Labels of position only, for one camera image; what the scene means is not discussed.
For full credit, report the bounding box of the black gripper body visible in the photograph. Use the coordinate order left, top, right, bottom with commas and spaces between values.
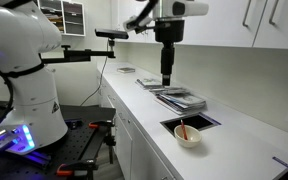
154, 19, 186, 64

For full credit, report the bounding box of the white ceramic bowl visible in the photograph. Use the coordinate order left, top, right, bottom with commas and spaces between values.
173, 124, 203, 149

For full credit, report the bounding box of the grey magazine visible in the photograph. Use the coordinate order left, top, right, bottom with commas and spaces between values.
149, 86, 189, 96
135, 77, 164, 90

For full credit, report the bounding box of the stack of magazines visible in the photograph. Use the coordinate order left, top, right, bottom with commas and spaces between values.
153, 92, 207, 116

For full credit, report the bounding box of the small dark dish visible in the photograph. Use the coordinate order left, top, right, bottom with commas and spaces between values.
116, 67, 136, 74

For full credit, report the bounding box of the black countertop recess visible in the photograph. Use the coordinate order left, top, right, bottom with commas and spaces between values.
159, 112, 222, 137

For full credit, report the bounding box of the red pen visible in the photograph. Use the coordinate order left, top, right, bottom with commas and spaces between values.
179, 119, 189, 141

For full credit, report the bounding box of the white lower counter cabinet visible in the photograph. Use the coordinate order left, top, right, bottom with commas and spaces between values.
97, 71, 177, 180

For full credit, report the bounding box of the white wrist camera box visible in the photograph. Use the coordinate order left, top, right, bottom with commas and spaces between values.
123, 14, 156, 34

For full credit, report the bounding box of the black stereo camera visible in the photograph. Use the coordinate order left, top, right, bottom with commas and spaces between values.
94, 28, 130, 41

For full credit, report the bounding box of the thin black camera cable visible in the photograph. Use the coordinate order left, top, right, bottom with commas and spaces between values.
79, 39, 113, 107

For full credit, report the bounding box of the metal cabinet door handle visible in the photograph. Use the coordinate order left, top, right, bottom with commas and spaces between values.
242, 0, 253, 28
268, 0, 280, 26

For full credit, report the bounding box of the orange handled black clamp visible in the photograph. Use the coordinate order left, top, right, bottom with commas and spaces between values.
55, 158, 98, 178
88, 119, 116, 130

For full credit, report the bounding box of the black articulated camera mount arm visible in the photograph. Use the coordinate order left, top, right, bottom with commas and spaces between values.
38, 39, 117, 65

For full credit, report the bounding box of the white wall file organizer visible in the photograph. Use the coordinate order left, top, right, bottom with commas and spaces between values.
62, 0, 87, 37
37, 0, 64, 34

